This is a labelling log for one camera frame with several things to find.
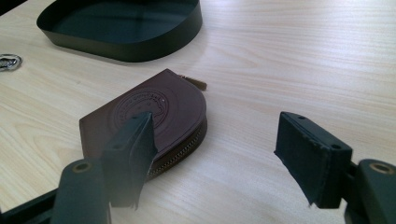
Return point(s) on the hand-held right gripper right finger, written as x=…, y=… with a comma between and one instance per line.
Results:
x=311, y=155

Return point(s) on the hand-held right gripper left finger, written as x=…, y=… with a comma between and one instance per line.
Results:
x=130, y=155

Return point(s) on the brown leather coin purse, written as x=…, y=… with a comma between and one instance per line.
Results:
x=177, y=118

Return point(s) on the black oval tray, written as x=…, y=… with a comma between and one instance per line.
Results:
x=124, y=28

